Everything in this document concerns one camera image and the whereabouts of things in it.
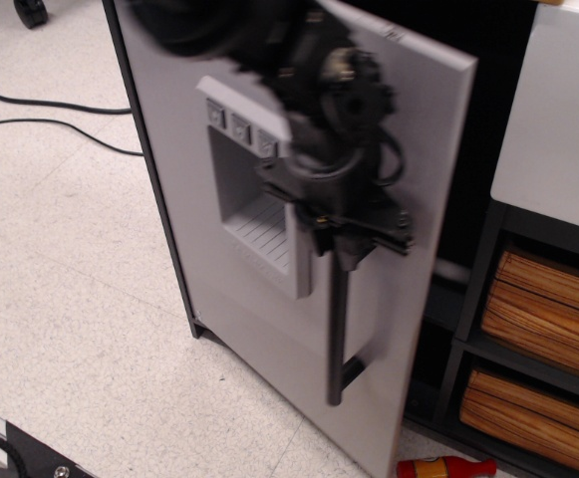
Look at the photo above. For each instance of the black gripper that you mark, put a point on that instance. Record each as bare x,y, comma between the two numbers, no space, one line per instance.
343,209

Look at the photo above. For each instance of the grey toy fridge door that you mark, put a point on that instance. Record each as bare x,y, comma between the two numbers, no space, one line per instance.
282,339

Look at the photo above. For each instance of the black door handle bar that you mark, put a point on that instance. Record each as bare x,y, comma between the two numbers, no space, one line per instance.
341,372

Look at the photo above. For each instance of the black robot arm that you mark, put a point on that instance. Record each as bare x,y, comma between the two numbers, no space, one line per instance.
342,160

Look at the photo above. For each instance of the grey ice water dispenser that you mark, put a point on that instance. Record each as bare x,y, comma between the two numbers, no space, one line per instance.
242,131

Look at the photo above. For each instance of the upper wooden striped basket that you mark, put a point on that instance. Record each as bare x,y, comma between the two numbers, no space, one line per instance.
532,305

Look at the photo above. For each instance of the wooden striped basket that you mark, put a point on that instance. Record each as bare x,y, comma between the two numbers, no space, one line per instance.
532,305
536,421

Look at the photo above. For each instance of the red toy ketchup bottle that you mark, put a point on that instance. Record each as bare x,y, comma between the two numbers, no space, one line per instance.
446,467

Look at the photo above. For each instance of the dark grey toy kitchen cabinet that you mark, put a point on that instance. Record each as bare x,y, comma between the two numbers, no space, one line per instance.
477,229

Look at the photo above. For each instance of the lower wooden striped basket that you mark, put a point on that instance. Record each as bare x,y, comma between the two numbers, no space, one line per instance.
536,421

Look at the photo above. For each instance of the black caster wheel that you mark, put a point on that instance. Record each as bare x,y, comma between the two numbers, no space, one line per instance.
32,13

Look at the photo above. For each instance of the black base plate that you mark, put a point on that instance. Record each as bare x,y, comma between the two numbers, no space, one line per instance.
40,459

